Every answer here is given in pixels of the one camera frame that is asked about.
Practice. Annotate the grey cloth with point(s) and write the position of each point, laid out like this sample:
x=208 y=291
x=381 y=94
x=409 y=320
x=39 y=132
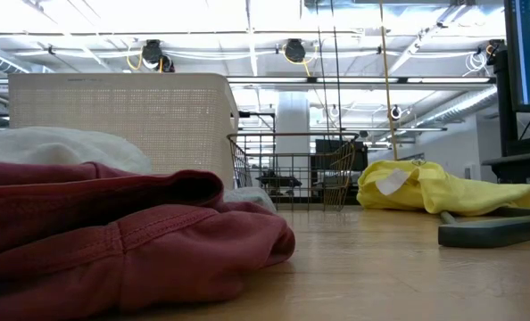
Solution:
x=251 y=196

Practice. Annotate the maroon cloth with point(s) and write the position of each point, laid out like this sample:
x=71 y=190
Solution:
x=135 y=249

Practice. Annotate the yellow cloth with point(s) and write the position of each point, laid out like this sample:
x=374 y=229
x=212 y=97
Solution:
x=448 y=191

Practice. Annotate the black metal rack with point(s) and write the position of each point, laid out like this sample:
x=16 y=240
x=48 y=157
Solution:
x=265 y=115

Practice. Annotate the black background cabinet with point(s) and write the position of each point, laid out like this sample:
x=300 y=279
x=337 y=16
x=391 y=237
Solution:
x=327 y=147

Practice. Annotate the long ceiling light strip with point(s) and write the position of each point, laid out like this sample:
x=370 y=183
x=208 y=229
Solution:
x=358 y=80

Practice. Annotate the small black ceiling reel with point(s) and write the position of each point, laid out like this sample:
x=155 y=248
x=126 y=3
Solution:
x=395 y=112

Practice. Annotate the white perforated plastic bin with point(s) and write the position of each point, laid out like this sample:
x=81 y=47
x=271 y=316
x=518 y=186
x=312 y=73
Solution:
x=113 y=125

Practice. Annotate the white cloth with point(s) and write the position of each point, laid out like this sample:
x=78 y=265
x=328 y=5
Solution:
x=60 y=147

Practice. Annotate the grey clothes hanger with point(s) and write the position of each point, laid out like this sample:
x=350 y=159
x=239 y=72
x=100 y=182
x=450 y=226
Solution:
x=492 y=232

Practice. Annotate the silver ventilation duct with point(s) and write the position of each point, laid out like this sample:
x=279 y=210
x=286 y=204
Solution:
x=461 y=107

